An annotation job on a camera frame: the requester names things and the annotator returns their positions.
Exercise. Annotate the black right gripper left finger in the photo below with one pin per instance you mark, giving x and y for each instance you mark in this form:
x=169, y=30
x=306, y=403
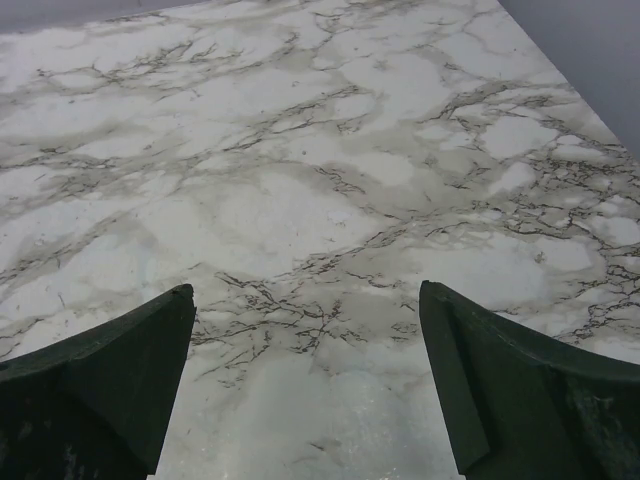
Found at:
x=97, y=405

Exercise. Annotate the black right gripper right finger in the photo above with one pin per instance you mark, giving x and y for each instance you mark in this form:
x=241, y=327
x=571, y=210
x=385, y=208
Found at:
x=518, y=404

